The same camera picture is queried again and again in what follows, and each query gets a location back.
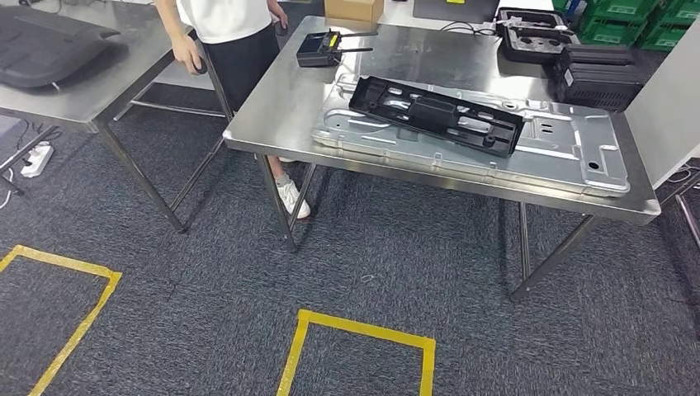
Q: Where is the black plastic plate part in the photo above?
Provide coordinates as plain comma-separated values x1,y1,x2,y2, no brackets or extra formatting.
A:
348,75,526,159

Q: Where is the black plastic tray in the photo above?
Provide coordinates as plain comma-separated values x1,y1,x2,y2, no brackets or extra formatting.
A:
495,7,582,65

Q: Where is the green plastic crate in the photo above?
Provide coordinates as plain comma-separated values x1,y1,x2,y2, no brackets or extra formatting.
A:
588,0,660,21
659,0,700,27
578,16,646,48
636,21,690,53

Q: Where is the thin black bench cable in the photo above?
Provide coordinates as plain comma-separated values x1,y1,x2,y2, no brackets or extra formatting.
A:
438,21,499,38

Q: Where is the white power cable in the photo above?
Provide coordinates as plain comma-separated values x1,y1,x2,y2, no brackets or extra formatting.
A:
0,167,15,210

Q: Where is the black router with antennas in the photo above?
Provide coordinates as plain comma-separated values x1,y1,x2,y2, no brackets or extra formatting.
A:
296,30,380,68

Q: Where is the pressed sheet metal panel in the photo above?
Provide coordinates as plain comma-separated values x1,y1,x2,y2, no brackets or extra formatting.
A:
311,72,631,199

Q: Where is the person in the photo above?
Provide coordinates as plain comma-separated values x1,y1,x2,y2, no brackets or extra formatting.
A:
154,0,313,221

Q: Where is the stainless steel workbench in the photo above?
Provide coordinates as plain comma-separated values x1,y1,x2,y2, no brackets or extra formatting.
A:
222,14,663,303

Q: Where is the white partition board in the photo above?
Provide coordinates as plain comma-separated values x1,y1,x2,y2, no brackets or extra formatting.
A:
624,19,700,191

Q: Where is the large black plastic panel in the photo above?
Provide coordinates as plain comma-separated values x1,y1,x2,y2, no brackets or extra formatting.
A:
0,5,122,92

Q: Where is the black desk mat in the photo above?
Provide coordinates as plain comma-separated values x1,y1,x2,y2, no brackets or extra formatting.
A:
412,0,501,25

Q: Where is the stainless steel table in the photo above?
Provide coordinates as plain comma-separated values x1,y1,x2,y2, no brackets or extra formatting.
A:
0,0,236,235

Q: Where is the white power strip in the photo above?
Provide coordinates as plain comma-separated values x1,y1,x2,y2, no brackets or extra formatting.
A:
20,140,56,179

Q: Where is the black ribbed box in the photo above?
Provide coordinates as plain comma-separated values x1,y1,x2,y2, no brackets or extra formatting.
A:
551,43,646,113

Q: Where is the brown cardboard box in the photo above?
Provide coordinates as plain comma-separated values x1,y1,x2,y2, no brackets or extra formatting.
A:
324,0,385,24

